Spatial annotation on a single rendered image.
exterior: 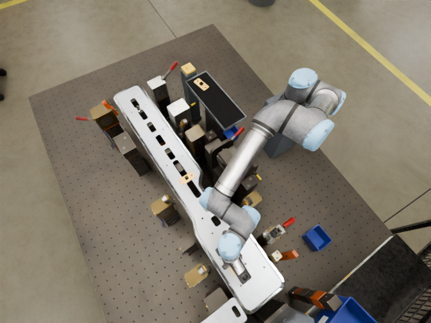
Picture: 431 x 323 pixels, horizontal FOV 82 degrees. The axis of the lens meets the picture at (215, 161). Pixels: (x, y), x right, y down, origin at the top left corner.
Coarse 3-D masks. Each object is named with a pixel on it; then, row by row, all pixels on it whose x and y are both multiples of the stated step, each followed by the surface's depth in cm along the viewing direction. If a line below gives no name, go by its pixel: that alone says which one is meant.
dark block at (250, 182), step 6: (252, 174) 116; (246, 180) 115; (252, 180) 115; (240, 186) 119; (246, 186) 113; (252, 186) 114; (240, 192) 126; (246, 192) 116; (240, 198) 132; (240, 204) 140
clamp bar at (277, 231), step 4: (276, 228) 97; (280, 228) 97; (268, 232) 105; (272, 232) 96; (276, 232) 97; (280, 232) 97; (284, 232) 96; (264, 236) 110; (272, 236) 97; (276, 236) 100; (268, 240) 110; (272, 240) 105
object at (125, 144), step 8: (120, 136) 134; (128, 136) 134; (120, 144) 132; (128, 144) 132; (128, 152) 131; (136, 152) 135; (128, 160) 138; (136, 160) 142; (136, 168) 149; (144, 168) 155
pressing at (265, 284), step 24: (120, 96) 149; (144, 96) 149; (144, 120) 142; (144, 144) 136; (168, 144) 136; (168, 168) 130; (192, 168) 130; (192, 192) 125; (192, 216) 120; (216, 240) 115; (216, 264) 111; (264, 264) 111; (240, 288) 107; (264, 288) 107
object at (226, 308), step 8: (224, 304) 105; (232, 304) 105; (216, 312) 103; (224, 312) 103; (232, 312) 103; (240, 312) 103; (208, 320) 102; (216, 320) 102; (224, 320) 102; (232, 320) 102; (240, 320) 102
